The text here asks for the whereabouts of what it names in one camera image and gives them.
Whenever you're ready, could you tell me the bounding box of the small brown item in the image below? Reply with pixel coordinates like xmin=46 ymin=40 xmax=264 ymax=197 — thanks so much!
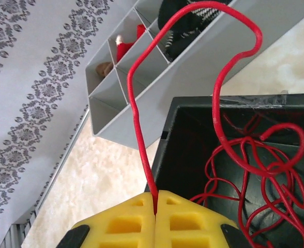
xmin=95 ymin=61 xmax=114 ymax=78

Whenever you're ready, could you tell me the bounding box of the red and white toy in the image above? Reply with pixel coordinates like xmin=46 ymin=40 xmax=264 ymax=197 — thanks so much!
xmin=114 ymin=24 xmax=146 ymax=63

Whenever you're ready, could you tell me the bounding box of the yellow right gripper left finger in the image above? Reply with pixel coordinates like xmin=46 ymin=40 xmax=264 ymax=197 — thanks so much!
xmin=56 ymin=192 xmax=156 ymax=248

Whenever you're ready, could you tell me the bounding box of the black plastic bin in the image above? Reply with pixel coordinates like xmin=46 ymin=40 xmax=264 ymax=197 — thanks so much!
xmin=145 ymin=94 xmax=304 ymax=248

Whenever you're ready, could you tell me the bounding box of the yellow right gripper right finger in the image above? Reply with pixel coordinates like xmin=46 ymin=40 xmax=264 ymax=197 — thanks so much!
xmin=156 ymin=190 xmax=251 ymax=248

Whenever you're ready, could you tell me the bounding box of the black and white striped cloth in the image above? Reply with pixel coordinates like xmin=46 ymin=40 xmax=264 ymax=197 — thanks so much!
xmin=158 ymin=0 xmax=232 ymax=59

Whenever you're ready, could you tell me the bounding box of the grey compartment organizer tray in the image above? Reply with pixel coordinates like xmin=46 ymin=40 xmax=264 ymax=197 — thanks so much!
xmin=84 ymin=0 xmax=304 ymax=149

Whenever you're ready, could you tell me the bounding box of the thin red cable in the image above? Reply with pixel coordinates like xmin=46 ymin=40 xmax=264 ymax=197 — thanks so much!
xmin=127 ymin=1 xmax=304 ymax=215
xmin=189 ymin=139 xmax=304 ymax=248

